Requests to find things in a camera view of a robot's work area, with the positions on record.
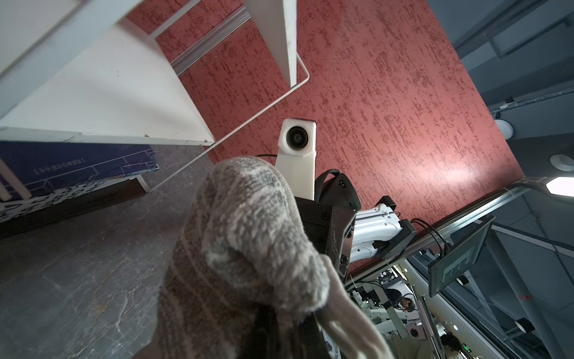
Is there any dark monitor screen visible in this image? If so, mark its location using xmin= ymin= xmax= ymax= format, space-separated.
xmin=428 ymin=215 xmax=496 ymax=298

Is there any right aluminium corner post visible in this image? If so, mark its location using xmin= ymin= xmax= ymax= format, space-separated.
xmin=345 ymin=177 xmax=573 ymax=286

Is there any left aluminium corner post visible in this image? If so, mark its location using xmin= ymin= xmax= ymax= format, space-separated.
xmin=171 ymin=5 xmax=251 ymax=76

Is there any grey patterned cloth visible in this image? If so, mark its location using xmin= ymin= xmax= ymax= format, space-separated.
xmin=140 ymin=156 xmax=393 ymax=358

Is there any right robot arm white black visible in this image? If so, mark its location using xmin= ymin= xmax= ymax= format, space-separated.
xmin=295 ymin=169 xmax=417 ymax=281

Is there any aluminium corner post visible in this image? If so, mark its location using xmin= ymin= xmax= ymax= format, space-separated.
xmin=345 ymin=177 xmax=573 ymax=286
xmin=171 ymin=5 xmax=251 ymax=76

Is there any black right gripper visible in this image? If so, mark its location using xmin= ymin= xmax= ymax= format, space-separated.
xmin=295 ymin=169 xmax=361 ymax=280

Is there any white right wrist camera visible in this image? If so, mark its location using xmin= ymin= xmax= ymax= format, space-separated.
xmin=275 ymin=118 xmax=317 ymax=200

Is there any white two-tier bookshelf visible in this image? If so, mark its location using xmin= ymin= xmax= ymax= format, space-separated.
xmin=0 ymin=0 xmax=311 ymax=194

